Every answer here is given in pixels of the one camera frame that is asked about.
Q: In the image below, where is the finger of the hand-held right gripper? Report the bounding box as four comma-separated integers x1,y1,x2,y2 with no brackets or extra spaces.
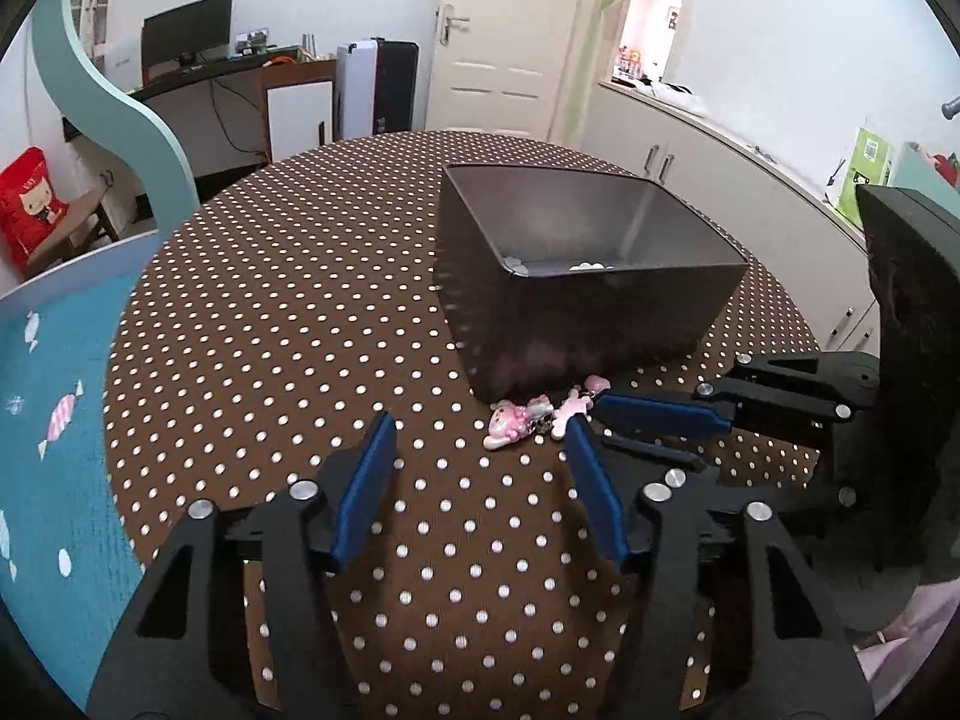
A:
600,431,857,541
595,351,882,437

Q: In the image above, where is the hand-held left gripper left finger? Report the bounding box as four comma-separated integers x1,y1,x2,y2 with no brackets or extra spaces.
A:
86,412,397,720

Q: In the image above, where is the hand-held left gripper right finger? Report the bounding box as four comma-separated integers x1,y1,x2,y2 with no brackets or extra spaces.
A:
564,418,875,720

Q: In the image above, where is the pink bow keyring charm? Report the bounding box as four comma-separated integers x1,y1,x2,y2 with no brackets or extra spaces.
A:
553,375,612,442

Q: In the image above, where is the pink kitty charm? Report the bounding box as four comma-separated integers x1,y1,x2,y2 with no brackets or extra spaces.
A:
487,399,556,451

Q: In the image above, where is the dark grey rectangular box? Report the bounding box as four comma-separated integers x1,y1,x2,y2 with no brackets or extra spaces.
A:
435,163,751,402

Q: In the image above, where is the pink clothing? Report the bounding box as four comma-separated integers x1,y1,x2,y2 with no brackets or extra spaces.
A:
855,585,942,695

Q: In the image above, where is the brown polka dot tablecloth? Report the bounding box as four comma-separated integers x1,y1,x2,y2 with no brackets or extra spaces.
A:
101,129,880,720

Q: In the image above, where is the green printed box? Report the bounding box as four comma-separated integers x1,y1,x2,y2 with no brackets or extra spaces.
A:
832,127,897,222

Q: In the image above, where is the white counter cabinet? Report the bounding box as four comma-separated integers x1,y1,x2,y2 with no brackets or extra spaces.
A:
585,79,882,350

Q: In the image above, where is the white cloth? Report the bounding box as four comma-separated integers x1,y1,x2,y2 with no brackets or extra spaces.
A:
652,82,710,117

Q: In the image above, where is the blue candy print blanket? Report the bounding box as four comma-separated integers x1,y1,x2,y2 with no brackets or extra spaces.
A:
0,270,162,620

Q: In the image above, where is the wooden cabinet with white door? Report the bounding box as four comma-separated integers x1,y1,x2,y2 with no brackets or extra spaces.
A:
259,64,337,162

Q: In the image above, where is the white panel door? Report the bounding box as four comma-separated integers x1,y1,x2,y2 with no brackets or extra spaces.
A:
424,0,601,143

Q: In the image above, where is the wooden chair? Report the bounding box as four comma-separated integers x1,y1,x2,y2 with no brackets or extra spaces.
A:
26,187,121,278

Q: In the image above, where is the teal curved panel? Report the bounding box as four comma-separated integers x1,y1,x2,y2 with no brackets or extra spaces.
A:
31,0,202,233

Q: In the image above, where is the red cartoon bag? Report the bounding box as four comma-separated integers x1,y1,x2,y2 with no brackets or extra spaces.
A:
0,148,62,275

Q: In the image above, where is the dark wooden desk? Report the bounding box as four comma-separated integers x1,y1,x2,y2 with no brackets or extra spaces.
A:
60,52,338,145

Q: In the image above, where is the black computer monitor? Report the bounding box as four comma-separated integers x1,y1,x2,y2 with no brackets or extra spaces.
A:
141,0,233,80

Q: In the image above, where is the black hanging cable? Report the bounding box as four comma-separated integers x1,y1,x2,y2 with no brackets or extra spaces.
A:
210,79,267,162

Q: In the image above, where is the silver door handle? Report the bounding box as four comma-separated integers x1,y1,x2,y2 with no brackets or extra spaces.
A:
436,4,472,46

